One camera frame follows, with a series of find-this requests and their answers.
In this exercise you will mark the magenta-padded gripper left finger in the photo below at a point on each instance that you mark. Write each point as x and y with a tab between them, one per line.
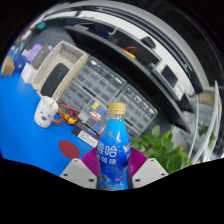
78	173

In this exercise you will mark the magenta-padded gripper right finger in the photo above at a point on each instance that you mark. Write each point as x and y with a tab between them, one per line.
148	171

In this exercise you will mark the blue drink bottle gold cap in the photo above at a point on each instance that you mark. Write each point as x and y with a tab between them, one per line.
113	156

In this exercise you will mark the flat round red coaster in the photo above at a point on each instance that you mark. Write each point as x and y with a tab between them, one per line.
69	149

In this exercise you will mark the green potted plant white pot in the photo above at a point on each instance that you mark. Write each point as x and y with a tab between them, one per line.
163	150

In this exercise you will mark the black box with white label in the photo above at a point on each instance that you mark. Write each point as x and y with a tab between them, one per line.
85	135

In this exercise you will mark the red and yellow multimeter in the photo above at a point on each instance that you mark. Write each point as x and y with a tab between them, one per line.
68	115

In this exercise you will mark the clear compartment parts box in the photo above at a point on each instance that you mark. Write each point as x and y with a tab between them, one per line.
93	115

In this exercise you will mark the grey small-parts drawer cabinet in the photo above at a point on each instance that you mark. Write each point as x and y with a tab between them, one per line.
140	106
93	81

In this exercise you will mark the white mug with face print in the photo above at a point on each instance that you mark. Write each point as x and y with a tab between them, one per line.
45	115

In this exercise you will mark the white shelf rack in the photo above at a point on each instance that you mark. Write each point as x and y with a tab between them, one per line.
206	133

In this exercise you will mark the white stirrer stick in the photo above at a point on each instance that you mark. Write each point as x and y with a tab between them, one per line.
54	101

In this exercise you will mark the black rectangular speaker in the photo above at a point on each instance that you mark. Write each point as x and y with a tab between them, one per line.
54	80

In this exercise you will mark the dark shelf unit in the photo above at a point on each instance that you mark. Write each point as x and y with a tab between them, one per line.
133	66

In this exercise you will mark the beige perforated tray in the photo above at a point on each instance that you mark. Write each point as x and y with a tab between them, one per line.
71	55

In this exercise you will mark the dark grey upright box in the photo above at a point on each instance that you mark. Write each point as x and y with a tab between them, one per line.
42	56

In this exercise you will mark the blue box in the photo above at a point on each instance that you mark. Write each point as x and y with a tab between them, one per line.
19	61

